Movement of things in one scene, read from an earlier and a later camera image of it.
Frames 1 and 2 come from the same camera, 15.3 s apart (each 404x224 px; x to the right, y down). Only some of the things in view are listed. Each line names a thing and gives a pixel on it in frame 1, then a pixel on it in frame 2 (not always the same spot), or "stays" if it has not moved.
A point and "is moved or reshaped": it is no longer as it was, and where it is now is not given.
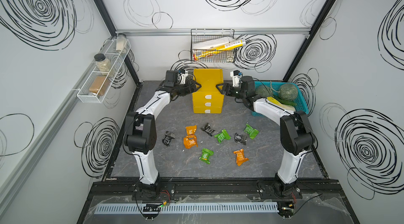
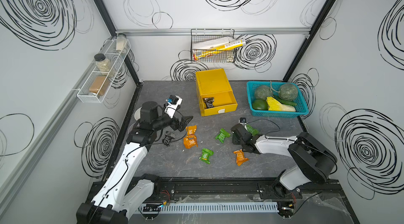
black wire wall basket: x=211 y=56 stays
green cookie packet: x=252 y=132 stays
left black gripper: x=190 y=90 → x=181 y=124
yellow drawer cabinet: x=208 y=99 is moved or reshaped
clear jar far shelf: x=121 y=42 stays
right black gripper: x=229 y=86 → x=234 y=140
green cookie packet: x=205 y=154 stays
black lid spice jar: x=103 y=65 stays
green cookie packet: x=222 y=135 stays
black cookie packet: x=168 y=137 stays
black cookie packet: x=207 y=129 → x=209 y=102
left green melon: x=264 y=91 stays
